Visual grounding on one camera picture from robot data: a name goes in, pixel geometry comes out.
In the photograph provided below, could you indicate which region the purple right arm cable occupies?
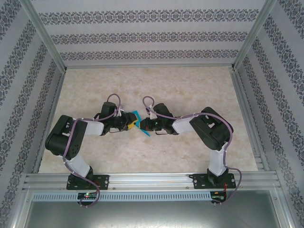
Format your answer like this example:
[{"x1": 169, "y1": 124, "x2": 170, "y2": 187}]
[{"x1": 142, "y1": 96, "x2": 243, "y2": 208}]

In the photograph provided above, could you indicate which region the aluminium frame post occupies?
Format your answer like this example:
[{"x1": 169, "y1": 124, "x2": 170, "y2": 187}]
[
  {"x1": 230, "y1": 0, "x2": 278, "y2": 71},
  {"x1": 18, "y1": 0, "x2": 67, "y2": 72}
]

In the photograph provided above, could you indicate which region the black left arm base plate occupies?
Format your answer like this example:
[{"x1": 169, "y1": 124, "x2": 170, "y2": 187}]
[{"x1": 66, "y1": 174, "x2": 110, "y2": 190}]

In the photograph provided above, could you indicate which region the aluminium mounting rail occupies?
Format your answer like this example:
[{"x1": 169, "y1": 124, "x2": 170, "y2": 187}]
[{"x1": 22, "y1": 171, "x2": 278, "y2": 191}]

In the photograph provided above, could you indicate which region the grey metal sheet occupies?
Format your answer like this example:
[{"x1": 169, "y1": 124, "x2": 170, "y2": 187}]
[{"x1": 13, "y1": 190, "x2": 293, "y2": 228}]

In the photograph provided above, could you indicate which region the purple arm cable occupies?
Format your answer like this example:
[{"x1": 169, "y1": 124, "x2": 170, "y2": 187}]
[
  {"x1": 60, "y1": 94, "x2": 124, "y2": 209},
  {"x1": 142, "y1": 96, "x2": 243, "y2": 208}
]

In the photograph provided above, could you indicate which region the slotted grey cable duct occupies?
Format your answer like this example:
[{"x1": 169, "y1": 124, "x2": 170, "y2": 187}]
[{"x1": 32, "y1": 191, "x2": 212, "y2": 201}]

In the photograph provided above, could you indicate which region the circuit board with green light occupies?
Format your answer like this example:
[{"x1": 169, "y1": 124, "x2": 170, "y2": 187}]
[{"x1": 77, "y1": 192, "x2": 97, "y2": 200}]

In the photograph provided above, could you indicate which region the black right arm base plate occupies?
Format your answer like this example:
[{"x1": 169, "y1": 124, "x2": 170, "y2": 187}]
[{"x1": 192, "y1": 173, "x2": 237, "y2": 190}]

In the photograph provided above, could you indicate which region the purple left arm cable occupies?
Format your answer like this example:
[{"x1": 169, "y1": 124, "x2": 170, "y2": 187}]
[{"x1": 60, "y1": 94, "x2": 124, "y2": 209}]

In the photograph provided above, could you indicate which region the blue square paper sheet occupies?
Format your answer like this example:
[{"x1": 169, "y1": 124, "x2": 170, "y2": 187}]
[{"x1": 131, "y1": 110, "x2": 152, "y2": 138}]

